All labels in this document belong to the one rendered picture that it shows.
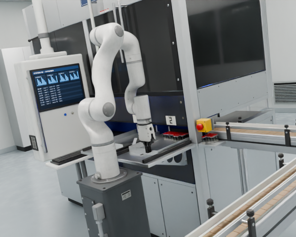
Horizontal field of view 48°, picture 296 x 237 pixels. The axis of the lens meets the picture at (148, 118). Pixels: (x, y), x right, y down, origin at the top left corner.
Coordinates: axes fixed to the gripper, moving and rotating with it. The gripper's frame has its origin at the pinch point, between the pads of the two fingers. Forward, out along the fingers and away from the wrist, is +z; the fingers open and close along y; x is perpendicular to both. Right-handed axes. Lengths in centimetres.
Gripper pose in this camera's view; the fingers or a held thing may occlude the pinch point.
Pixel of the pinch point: (148, 149)
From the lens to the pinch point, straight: 193.4
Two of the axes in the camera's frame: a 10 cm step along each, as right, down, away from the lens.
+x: -7.3, 2.1, -6.5
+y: -6.7, -0.3, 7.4
